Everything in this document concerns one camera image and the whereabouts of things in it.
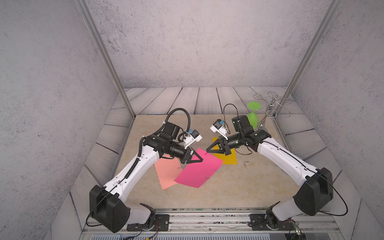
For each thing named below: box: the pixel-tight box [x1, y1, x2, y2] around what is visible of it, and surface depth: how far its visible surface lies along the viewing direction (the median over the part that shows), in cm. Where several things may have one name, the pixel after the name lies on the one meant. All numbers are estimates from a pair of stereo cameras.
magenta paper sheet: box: [174, 147, 224, 188], surface depth 71 cm
